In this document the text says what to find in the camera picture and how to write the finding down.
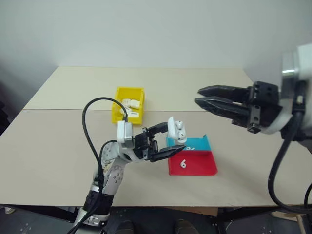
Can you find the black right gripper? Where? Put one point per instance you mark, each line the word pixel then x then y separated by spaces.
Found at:
pixel 263 107

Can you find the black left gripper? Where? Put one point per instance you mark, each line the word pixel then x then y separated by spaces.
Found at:
pixel 143 143

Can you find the white earbuds case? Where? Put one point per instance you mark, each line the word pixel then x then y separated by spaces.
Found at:
pixel 171 131

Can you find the white earbud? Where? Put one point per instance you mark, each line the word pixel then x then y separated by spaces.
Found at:
pixel 191 148
pixel 179 124

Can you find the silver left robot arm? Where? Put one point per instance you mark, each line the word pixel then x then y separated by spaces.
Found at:
pixel 114 175

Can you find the cyan tray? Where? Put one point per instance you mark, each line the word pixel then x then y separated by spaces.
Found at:
pixel 200 143

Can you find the white closed charging case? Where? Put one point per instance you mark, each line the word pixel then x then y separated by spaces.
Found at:
pixel 135 103
pixel 126 101
pixel 133 114

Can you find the red tray with number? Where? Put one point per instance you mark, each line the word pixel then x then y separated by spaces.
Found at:
pixel 200 163

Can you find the yellow plastic bin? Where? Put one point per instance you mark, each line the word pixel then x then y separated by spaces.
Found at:
pixel 117 117

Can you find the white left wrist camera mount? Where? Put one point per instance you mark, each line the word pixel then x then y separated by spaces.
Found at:
pixel 121 132

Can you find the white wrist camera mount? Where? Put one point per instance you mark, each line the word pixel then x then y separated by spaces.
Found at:
pixel 304 61
pixel 121 132

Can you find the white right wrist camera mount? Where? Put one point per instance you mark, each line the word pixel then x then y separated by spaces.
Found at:
pixel 304 61

